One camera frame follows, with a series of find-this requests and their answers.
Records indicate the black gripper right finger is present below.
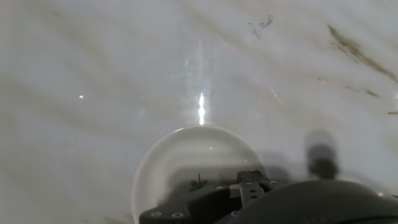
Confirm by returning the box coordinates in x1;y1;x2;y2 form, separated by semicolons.
264;179;285;194

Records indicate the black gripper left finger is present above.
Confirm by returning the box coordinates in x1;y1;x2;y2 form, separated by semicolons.
139;170;266;224

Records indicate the marble pattern table sheet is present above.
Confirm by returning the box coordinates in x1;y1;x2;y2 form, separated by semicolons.
0;0;398;224

